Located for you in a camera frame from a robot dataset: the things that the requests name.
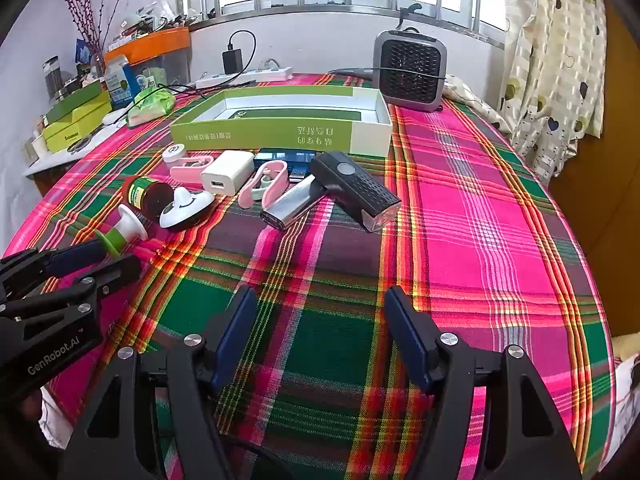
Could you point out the black power adapter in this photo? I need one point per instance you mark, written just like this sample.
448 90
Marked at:
231 60

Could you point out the silver metal flashlight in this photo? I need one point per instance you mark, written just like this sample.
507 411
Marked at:
292 205

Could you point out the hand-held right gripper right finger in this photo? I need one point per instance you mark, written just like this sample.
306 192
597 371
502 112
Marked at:
405 330

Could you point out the glass jar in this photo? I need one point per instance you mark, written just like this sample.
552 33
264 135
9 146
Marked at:
52 77

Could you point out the green tissue pack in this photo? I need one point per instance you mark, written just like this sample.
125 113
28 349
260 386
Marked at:
150 102

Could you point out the pink green plaid tablecloth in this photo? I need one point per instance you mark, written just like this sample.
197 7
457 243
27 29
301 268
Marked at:
350 270

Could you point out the green cardboard box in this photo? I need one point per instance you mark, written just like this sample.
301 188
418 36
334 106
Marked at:
280 135

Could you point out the wooden wardrobe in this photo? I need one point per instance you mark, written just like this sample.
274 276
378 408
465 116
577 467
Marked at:
600 160

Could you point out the blue white carton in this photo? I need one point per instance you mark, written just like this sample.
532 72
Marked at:
120 82

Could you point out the grey space heater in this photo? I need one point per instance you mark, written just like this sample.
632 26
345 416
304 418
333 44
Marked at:
410 72

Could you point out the white round gadget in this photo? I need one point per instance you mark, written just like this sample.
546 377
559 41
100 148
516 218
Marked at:
185 207

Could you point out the white USB charger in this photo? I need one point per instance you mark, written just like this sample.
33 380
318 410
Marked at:
227 172

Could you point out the black bike light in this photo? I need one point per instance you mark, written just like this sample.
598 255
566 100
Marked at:
357 187

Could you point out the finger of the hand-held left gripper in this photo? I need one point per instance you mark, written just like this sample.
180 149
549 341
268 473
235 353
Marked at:
117 272
75 257

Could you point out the white bottle cap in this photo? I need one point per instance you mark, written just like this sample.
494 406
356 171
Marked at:
175 151

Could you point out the white green bottle stopper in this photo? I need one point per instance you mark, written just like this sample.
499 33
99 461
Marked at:
122 230

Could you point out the dried pink branches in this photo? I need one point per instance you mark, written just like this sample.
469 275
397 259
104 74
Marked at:
82 15

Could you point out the yellow green flat box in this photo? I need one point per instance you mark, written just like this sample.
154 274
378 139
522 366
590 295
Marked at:
75 130

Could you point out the brown bottle red cap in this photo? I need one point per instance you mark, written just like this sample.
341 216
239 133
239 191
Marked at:
145 195

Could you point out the metal window grille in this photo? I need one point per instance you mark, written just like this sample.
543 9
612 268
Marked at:
300 9

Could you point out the cream patterned curtain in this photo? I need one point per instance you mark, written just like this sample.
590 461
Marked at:
550 60

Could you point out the grey scissors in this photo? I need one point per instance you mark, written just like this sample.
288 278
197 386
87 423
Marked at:
80 145

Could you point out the white computer mouse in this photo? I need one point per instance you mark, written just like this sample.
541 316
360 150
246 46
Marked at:
112 117

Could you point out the orange lidded storage bin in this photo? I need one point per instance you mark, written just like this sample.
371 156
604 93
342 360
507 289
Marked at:
150 45

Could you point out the white power strip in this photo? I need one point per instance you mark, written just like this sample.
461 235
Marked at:
245 77

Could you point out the dark green flat box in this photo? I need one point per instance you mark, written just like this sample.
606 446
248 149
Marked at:
75 102

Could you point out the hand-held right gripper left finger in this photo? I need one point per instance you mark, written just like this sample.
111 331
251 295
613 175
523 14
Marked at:
235 330

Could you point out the blue USB hub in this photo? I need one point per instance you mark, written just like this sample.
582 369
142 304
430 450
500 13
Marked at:
285 158

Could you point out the pink plastic clip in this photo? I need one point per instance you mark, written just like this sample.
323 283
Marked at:
190 167
260 185

